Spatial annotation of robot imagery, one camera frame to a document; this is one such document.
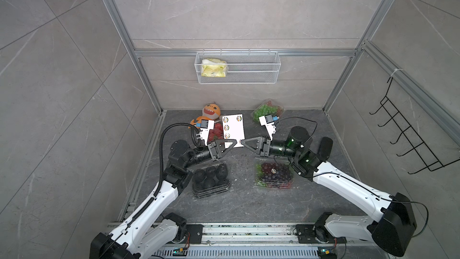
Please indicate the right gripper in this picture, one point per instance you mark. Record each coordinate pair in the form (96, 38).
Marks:
(263, 145)

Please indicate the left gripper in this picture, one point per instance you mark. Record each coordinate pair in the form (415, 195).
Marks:
(214, 151)

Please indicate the white sticker sheet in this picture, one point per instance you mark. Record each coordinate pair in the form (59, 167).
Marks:
(234, 128)

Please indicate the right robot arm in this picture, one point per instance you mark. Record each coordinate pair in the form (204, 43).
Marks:
(388, 221)

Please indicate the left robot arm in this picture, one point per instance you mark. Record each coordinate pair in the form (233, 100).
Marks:
(137, 237)

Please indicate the black fruit box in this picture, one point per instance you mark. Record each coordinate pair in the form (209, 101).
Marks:
(211, 180)

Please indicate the strawberry box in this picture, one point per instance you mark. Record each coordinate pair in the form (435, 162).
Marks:
(216, 133)

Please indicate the orange shark plush toy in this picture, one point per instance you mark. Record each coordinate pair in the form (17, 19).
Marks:
(209, 112)

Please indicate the green grape box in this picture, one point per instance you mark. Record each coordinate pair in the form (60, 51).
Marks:
(268, 107)

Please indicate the purple grape box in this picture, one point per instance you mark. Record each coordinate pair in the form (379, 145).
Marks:
(274, 174)

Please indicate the black oval object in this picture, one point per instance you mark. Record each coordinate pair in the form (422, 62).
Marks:
(325, 149)

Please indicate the yellow packet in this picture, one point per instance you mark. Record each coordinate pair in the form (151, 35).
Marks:
(213, 68)

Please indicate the black hook rack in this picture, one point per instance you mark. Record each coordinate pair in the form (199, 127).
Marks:
(416, 144)

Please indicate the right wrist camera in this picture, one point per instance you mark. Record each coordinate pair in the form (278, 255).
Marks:
(269, 121)

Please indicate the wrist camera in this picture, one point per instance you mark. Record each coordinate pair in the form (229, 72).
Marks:
(205, 126)
(269, 121)

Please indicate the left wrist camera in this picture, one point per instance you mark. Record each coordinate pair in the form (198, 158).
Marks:
(205, 126)

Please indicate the white wire basket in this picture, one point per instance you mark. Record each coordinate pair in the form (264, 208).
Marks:
(243, 67)

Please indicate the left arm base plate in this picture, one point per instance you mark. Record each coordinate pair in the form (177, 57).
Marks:
(192, 233)

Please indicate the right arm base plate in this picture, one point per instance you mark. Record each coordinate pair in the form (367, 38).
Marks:
(310, 233)

